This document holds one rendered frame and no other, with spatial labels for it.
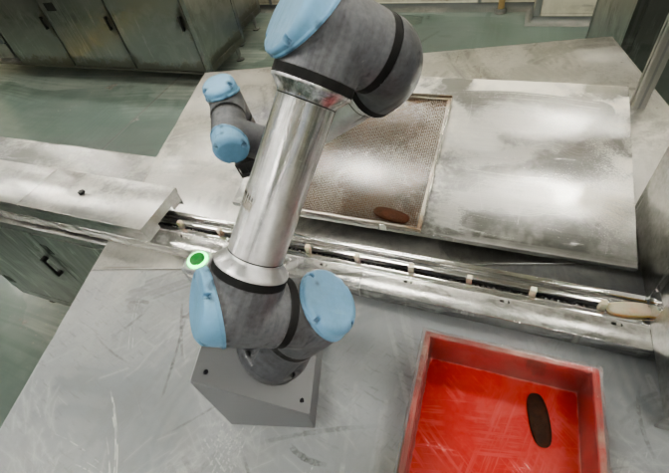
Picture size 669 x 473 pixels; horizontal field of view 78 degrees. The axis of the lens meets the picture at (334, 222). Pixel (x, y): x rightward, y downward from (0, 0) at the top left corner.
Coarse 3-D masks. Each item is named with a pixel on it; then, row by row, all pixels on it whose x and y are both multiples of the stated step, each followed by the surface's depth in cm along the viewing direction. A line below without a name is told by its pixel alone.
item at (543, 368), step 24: (432, 336) 84; (456, 336) 83; (456, 360) 88; (480, 360) 84; (504, 360) 81; (528, 360) 79; (552, 360) 78; (552, 384) 83; (576, 384) 79; (600, 384) 74; (408, 408) 75; (600, 408) 71; (408, 432) 73; (600, 432) 69; (408, 456) 70; (600, 456) 67
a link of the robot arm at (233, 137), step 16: (224, 112) 86; (240, 112) 88; (224, 128) 83; (240, 128) 84; (256, 128) 87; (224, 144) 82; (240, 144) 83; (256, 144) 87; (224, 160) 86; (240, 160) 87
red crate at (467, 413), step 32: (448, 384) 87; (480, 384) 86; (512, 384) 85; (544, 384) 84; (448, 416) 83; (480, 416) 82; (512, 416) 81; (576, 416) 80; (416, 448) 80; (448, 448) 79; (480, 448) 78; (512, 448) 78; (544, 448) 77; (576, 448) 76
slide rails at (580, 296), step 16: (160, 224) 128; (192, 224) 126; (208, 224) 125; (224, 240) 120; (304, 256) 112; (320, 256) 111; (352, 256) 110; (368, 256) 109; (384, 256) 108; (384, 272) 105; (400, 272) 104; (448, 272) 102; (464, 272) 102; (464, 288) 99; (480, 288) 98; (528, 288) 97; (544, 288) 96; (560, 288) 95; (560, 304) 93; (624, 320) 88; (640, 320) 88
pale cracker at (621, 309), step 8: (608, 304) 91; (616, 304) 90; (624, 304) 90; (632, 304) 90; (640, 304) 89; (608, 312) 90; (616, 312) 89; (624, 312) 89; (632, 312) 88; (640, 312) 88; (648, 312) 88
